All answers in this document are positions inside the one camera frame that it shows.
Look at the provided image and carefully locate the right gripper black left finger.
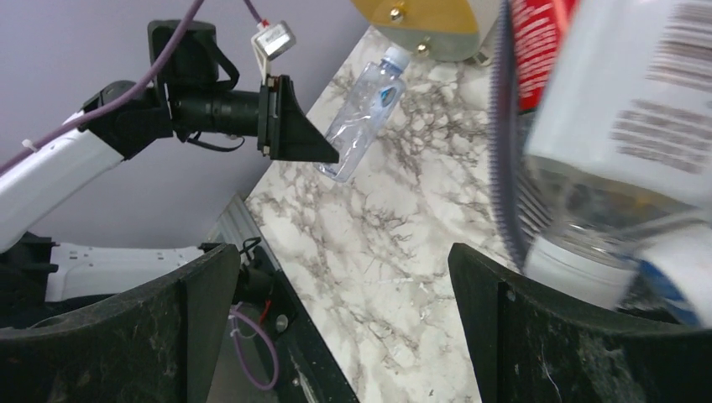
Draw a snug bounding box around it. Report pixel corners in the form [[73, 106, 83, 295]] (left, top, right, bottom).
[[1, 244, 240, 402]]

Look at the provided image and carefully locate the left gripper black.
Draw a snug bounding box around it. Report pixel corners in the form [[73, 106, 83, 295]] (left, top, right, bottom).
[[257, 75, 339, 164]]

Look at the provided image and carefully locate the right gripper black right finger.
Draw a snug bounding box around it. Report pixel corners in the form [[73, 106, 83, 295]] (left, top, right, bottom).
[[448, 243, 711, 402]]

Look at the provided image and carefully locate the clear bottle blue cap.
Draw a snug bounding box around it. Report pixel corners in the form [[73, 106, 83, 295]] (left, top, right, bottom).
[[315, 46, 411, 183]]

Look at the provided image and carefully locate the clear bottle small label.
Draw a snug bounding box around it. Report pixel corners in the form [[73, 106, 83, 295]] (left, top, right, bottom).
[[523, 223, 711, 328]]

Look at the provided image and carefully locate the clear bottle white blue label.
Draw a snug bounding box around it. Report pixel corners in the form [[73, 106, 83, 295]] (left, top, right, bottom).
[[524, 1, 711, 269]]

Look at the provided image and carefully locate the clear bottle red label front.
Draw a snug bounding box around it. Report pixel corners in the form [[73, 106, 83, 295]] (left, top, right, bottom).
[[510, 0, 579, 113]]

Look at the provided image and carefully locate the grey mesh waste bin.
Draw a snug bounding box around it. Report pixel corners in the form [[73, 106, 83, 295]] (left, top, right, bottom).
[[487, 1, 552, 271]]

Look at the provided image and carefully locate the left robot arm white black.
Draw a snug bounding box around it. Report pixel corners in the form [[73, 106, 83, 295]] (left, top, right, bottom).
[[1, 20, 339, 327]]

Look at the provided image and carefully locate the cream orange round drum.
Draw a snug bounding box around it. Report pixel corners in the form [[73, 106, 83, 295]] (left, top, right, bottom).
[[352, 0, 502, 65]]

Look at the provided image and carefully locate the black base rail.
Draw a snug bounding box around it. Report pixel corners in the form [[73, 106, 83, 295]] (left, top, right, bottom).
[[238, 246, 359, 402]]

